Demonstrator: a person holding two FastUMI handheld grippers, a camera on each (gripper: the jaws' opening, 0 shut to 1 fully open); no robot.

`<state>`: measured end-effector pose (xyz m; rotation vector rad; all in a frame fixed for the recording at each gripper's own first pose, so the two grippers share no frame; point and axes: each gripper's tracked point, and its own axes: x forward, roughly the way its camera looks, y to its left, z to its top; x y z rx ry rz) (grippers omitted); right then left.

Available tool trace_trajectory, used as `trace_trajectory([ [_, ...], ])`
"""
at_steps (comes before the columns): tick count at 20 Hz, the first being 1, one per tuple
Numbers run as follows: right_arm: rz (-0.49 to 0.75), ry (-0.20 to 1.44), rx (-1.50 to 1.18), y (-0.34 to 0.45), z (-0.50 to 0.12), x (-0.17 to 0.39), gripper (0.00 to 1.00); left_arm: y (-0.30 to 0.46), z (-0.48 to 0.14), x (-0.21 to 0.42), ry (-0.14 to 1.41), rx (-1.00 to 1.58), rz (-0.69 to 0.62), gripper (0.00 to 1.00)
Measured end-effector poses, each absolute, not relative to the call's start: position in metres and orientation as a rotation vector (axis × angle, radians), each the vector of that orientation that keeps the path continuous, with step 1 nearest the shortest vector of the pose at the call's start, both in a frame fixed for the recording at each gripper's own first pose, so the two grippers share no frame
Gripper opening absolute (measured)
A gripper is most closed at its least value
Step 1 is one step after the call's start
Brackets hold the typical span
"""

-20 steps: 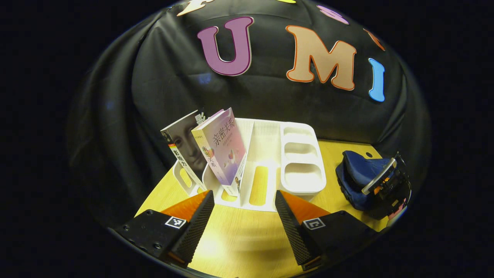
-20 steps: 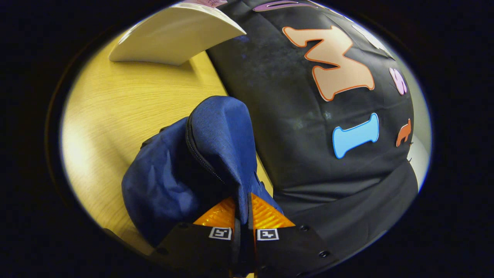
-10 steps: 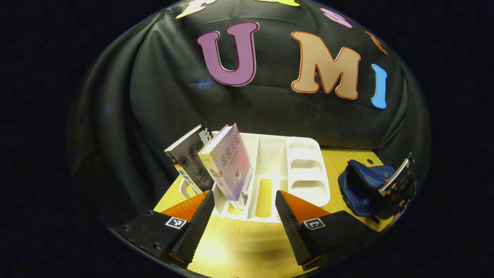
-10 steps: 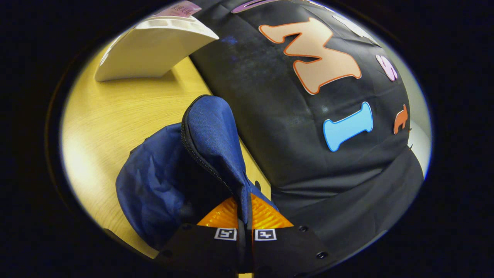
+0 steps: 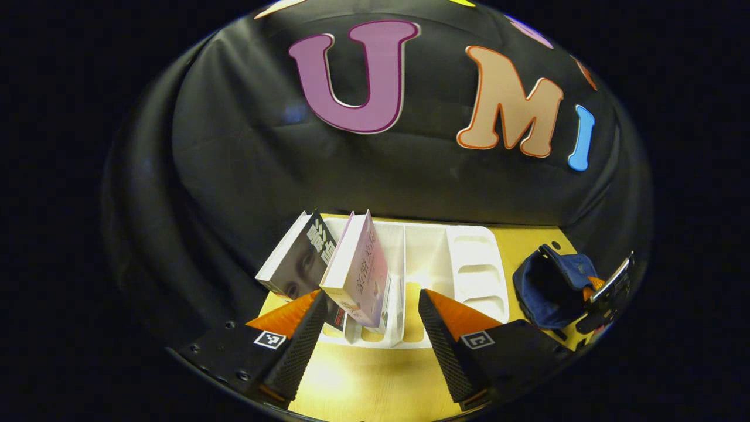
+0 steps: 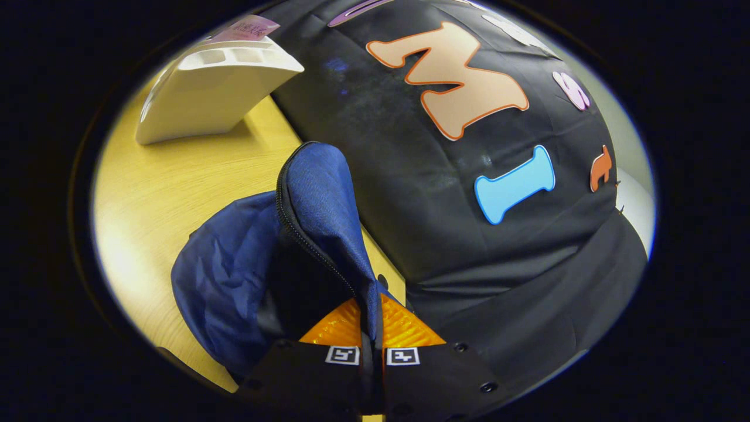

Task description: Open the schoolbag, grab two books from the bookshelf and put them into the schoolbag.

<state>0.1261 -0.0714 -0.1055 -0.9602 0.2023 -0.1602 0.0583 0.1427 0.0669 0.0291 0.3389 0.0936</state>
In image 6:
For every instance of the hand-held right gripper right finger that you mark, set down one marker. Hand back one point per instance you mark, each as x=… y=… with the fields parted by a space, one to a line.
x=433 y=375

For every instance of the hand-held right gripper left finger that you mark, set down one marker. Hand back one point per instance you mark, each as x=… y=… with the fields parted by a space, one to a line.
x=310 y=375

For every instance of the blue schoolbag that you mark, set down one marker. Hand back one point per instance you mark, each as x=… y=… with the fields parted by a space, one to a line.
x=234 y=275

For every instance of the white bookshelf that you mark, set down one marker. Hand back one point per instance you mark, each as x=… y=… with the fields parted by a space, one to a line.
x=211 y=99

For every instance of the pink book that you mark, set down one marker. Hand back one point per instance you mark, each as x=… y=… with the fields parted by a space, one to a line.
x=249 y=26

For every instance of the black backdrop cloth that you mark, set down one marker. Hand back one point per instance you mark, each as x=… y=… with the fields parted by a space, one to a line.
x=410 y=176

